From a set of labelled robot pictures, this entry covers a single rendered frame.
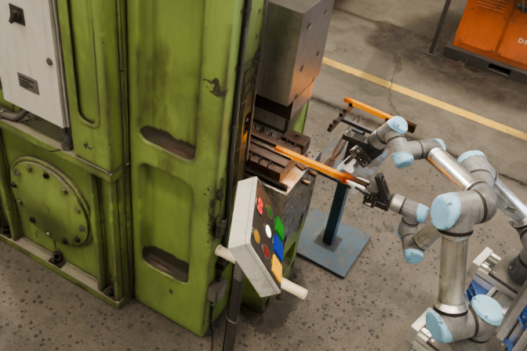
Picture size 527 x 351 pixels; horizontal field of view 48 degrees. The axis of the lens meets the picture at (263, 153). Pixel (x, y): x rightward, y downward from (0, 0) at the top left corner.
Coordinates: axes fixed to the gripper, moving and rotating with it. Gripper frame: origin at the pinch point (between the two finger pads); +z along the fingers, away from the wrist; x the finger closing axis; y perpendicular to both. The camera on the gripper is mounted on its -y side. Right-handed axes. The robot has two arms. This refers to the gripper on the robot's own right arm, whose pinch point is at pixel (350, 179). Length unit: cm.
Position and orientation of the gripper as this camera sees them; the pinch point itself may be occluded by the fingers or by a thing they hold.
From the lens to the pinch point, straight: 260.9
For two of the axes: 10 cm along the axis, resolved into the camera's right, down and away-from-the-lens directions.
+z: -8.7, -3.8, 3.2
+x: 4.8, -5.2, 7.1
